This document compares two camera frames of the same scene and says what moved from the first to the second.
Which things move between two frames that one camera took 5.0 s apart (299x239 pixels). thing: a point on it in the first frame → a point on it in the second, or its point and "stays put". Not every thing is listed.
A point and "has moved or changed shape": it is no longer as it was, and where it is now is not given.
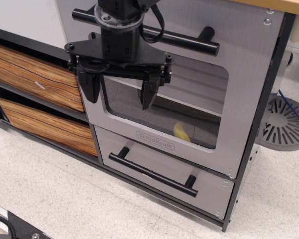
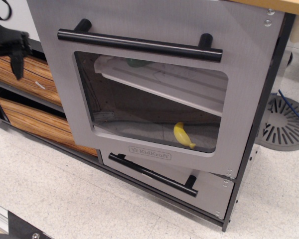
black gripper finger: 149,89 → 17,63
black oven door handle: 205,44 → 82,34
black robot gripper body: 119,51 → 5,42
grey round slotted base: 282,129 stays put
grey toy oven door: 211,111 has moved or changed shape
